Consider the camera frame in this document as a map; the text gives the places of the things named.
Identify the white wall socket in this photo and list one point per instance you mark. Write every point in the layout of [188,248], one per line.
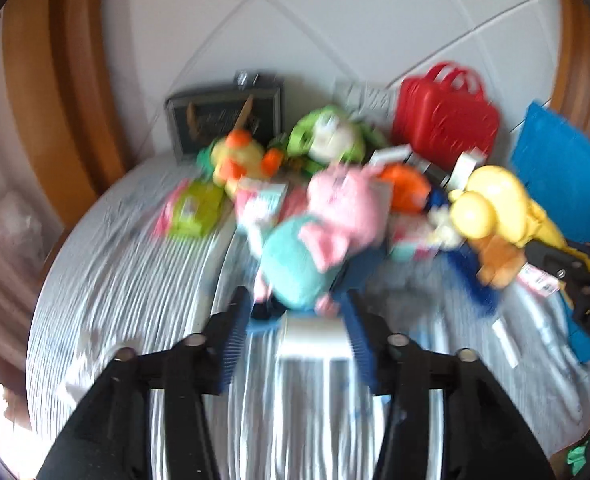
[360,97]

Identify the white grey carton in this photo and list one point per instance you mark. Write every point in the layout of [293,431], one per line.
[467,167]

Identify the pink white packet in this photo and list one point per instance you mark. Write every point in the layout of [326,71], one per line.
[260,202]

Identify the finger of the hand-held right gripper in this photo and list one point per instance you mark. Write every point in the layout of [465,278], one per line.
[565,260]

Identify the green packet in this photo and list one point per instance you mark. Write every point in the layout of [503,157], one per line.
[195,207]

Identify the small white box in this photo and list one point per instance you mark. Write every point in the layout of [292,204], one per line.
[315,335]

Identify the wooden wall frame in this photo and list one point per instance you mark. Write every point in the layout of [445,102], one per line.
[60,85]

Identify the green plush toy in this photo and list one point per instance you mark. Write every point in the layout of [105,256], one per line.
[325,135]

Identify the grey covered desktop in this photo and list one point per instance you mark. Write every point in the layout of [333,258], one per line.
[125,285]

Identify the green cloth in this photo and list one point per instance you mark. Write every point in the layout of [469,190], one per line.
[581,456]

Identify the clear plastic bag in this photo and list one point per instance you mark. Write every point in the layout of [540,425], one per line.
[17,225]

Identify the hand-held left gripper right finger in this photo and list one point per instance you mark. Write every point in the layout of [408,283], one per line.
[360,350]

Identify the dark framed box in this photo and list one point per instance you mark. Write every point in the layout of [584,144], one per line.
[210,120]

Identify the small blue toy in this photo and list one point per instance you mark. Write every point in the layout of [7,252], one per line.
[439,201]

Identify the wooden pillar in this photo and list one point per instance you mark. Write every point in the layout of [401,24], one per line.
[575,60]

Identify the orange plush toy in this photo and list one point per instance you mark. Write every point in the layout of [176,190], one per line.
[405,190]

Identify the blue plastic crate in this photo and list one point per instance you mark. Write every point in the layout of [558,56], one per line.
[560,170]

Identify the flat white box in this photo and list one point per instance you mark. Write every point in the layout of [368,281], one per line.
[390,153]

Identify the large yellow toy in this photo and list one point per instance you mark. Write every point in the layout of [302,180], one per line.
[495,205]

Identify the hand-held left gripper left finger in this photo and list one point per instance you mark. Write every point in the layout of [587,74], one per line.
[235,340]

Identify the red toy suitcase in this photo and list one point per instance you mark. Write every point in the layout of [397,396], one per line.
[440,120]

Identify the pig plush teal dress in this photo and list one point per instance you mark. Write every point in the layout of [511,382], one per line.
[295,260]

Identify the orange yellow duck plush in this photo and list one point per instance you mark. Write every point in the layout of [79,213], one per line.
[235,160]

